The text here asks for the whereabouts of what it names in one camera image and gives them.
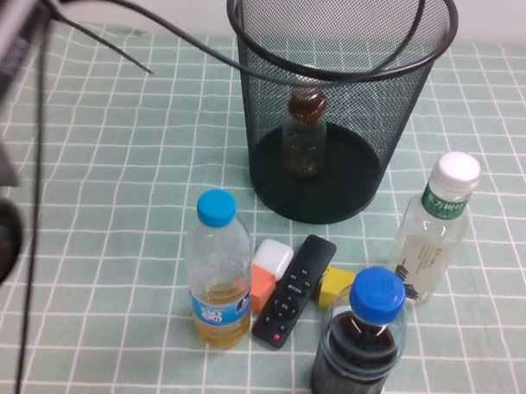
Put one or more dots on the black remote control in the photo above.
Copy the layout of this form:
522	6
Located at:
290	293

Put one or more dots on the brown tea bottle beige cap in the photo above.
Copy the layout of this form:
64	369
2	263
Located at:
308	105

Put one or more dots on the yellow drink bottle light-blue cap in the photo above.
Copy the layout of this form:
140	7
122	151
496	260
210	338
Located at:
217	208

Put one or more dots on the clear bottle white cap green label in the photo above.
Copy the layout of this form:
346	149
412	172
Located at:
456	169

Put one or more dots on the black mesh wastebasket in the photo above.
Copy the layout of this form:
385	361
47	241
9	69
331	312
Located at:
270	119

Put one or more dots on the green checked tablecloth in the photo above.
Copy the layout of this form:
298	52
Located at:
117	157

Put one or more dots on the orange and white block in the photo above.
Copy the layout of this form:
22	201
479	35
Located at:
271	253

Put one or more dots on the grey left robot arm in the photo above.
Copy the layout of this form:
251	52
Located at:
10	67

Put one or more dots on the yellow block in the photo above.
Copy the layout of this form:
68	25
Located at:
335	286

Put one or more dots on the dark drink bottle blue cap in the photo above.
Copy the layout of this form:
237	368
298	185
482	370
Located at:
376	292

